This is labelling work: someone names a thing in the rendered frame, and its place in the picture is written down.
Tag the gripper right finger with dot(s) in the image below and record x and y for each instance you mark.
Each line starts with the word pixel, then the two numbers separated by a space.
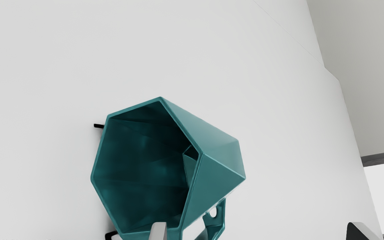
pixel 362 232

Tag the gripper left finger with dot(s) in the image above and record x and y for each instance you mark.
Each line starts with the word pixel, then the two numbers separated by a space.
pixel 158 232

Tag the teal faceted mug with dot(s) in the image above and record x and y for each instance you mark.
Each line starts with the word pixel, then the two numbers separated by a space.
pixel 212 160

